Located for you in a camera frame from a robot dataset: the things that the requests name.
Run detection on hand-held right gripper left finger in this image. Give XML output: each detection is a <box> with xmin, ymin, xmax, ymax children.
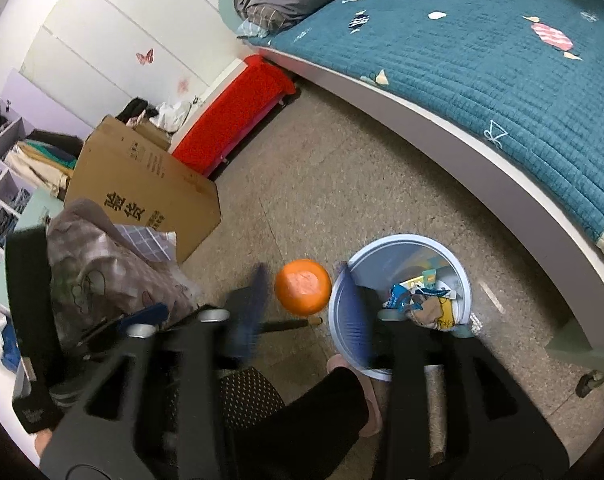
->
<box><xmin>39</xmin><ymin>262</ymin><xmax>270</xmax><ymax>480</ymax></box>

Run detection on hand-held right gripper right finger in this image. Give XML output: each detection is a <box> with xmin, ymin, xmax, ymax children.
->
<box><xmin>334</xmin><ymin>260</ymin><xmax>570</xmax><ymax>480</ymax></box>

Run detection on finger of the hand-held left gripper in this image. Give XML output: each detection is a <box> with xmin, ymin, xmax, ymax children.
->
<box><xmin>79</xmin><ymin>302</ymin><xmax>170</xmax><ymax>348</ymax></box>

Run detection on small blue snack packet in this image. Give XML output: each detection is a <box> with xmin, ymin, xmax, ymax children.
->
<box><xmin>384</xmin><ymin>284</ymin><xmax>418</xmax><ymax>311</ymax></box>

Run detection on orange fruit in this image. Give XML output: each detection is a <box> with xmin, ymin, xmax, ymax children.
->
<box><xmin>274</xmin><ymin>259</ymin><xmax>333</xmax><ymax>313</ymax></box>

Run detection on blue plastic bucket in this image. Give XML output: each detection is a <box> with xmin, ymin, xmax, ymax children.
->
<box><xmin>328</xmin><ymin>234</ymin><xmax>470</xmax><ymax>381</ymax></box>

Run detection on yellow snack packet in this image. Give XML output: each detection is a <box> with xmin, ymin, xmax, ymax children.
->
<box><xmin>422</xmin><ymin>295</ymin><xmax>458</xmax><ymax>332</ymax></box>

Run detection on person's left hand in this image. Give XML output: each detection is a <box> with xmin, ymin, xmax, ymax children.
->
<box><xmin>34</xmin><ymin>430</ymin><xmax>58</xmax><ymax>461</ymax></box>

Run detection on blue bag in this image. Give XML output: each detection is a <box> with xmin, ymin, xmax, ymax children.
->
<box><xmin>0</xmin><ymin>327</ymin><xmax>22</xmax><ymax>376</ymax></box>

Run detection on black table leg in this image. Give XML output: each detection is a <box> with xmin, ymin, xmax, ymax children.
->
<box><xmin>259</xmin><ymin>315</ymin><xmax>324</xmax><ymax>336</ymax></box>

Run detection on grey checked tablecloth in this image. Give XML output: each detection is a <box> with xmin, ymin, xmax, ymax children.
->
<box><xmin>46</xmin><ymin>199</ymin><xmax>203</xmax><ymax>346</ymax></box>

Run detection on black dotted fabric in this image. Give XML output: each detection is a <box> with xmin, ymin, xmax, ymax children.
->
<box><xmin>217</xmin><ymin>366</ymin><xmax>287</xmax><ymax>428</ymax></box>

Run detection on pink slipper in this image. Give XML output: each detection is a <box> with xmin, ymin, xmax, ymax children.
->
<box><xmin>326</xmin><ymin>354</ymin><xmax>383</xmax><ymax>438</ymax></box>

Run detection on person's black trouser leg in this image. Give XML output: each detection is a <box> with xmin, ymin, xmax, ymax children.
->
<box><xmin>222</xmin><ymin>367</ymin><xmax>370</xmax><ymax>480</ymax></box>

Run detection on large teal drawer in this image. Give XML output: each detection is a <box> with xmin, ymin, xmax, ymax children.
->
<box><xmin>0</xmin><ymin>187</ymin><xmax>65</xmax><ymax>316</ymax></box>

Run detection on large cardboard box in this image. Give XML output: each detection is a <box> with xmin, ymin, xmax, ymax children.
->
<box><xmin>64</xmin><ymin>115</ymin><xmax>222</xmax><ymax>265</ymax></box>

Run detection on folded blue jeans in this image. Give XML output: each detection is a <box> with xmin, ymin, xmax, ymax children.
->
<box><xmin>0</xmin><ymin>175</ymin><xmax>38</xmax><ymax>216</ymax></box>

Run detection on cream hanging jacket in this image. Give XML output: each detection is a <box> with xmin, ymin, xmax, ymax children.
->
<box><xmin>4</xmin><ymin>142</ymin><xmax>75</xmax><ymax>196</ymax></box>

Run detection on green hanging garment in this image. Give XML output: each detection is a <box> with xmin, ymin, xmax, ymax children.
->
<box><xmin>27</xmin><ymin>141</ymin><xmax>78</xmax><ymax>168</ymax></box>

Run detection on black hanging coat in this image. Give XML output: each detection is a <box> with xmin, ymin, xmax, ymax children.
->
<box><xmin>29</xmin><ymin>130</ymin><xmax>85</xmax><ymax>158</ymax></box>

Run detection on red covered bench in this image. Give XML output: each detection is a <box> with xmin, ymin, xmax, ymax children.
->
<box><xmin>171</xmin><ymin>55</ymin><xmax>298</xmax><ymax>178</ymax></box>

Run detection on white cloth pile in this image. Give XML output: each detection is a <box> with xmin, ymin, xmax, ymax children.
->
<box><xmin>149</xmin><ymin>101</ymin><xmax>195</xmax><ymax>133</ymax></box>

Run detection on black cloth pile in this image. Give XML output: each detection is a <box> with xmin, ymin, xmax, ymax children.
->
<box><xmin>114</xmin><ymin>98</ymin><xmax>160</xmax><ymax>126</ymax></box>

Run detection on white board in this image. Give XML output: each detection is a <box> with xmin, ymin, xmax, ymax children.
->
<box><xmin>169</xmin><ymin>57</ymin><xmax>248</xmax><ymax>153</ymax></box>

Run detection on purple cubby stair cabinet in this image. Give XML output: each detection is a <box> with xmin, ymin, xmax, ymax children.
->
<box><xmin>0</xmin><ymin>70</ymin><xmax>90</xmax><ymax>321</ymax></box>

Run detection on white wardrobe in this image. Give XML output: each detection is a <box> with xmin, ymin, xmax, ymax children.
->
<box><xmin>22</xmin><ymin>0</ymin><xmax>233</xmax><ymax>133</ymax></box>

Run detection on light blue plaid pillow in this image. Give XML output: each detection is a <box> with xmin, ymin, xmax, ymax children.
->
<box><xmin>236</xmin><ymin>17</ymin><xmax>270</xmax><ymax>39</ymax></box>

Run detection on teal bunk bed frame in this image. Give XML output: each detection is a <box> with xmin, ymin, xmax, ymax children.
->
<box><xmin>214</xmin><ymin>0</ymin><xmax>604</xmax><ymax>361</ymax></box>

